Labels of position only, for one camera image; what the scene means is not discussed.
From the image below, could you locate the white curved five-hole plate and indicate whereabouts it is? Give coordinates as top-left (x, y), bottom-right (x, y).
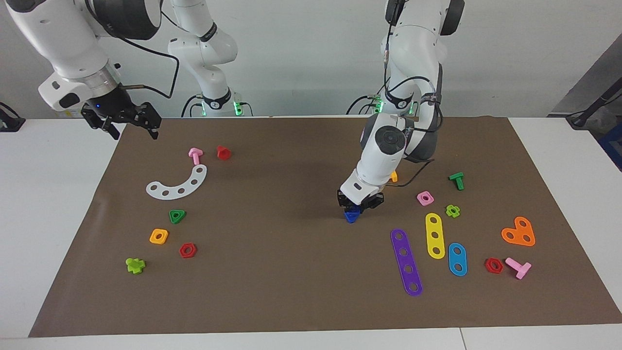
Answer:
top-left (146, 164), bottom-right (208, 200)

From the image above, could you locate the purple four-hole strip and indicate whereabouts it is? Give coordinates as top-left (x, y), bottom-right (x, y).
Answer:
top-left (390, 228), bottom-right (423, 297)

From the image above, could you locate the yellow three-hole strip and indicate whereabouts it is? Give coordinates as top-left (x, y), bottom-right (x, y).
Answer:
top-left (425, 212), bottom-right (446, 260)

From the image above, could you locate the brown table mat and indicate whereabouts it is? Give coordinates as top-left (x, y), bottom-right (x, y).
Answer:
top-left (28, 116), bottom-right (622, 337)

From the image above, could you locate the blue two-hole strip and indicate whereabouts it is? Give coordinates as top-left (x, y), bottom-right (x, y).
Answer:
top-left (448, 243), bottom-right (468, 277)

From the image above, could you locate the black table clamp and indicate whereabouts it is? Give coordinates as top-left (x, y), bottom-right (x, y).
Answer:
top-left (0, 102), bottom-right (26, 133)

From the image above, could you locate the orange three-hole angle plate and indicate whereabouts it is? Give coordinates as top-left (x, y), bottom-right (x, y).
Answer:
top-left (501, 216), bottom-right (536, 247)

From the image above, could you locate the black stand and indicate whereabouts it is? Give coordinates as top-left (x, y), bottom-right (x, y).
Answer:
top-left (566, 80), bottom-right (622, 130)

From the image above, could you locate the blue crate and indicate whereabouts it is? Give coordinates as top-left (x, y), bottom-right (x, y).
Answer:
top-left (598, 124), bottom-right (622, 171)

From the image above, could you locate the black base cable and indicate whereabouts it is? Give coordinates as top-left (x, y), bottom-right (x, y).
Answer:
top-left (346, 95), bottom-right (384, 115)
top-left (181, 95), bottom-right (205, 118)

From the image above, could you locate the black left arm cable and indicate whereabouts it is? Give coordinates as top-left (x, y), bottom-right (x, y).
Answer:
top-left (381, 0), bottom-right (445, 190)

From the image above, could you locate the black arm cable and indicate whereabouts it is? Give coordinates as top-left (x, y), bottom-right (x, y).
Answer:
top-left (117, 10), bottom-right (181, 100)
top-left (381, 0), bottom-right (445, 190)

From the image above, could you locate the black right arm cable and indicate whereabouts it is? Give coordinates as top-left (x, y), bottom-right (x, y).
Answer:
top-left (117, 10), bottom-right (181, 100)

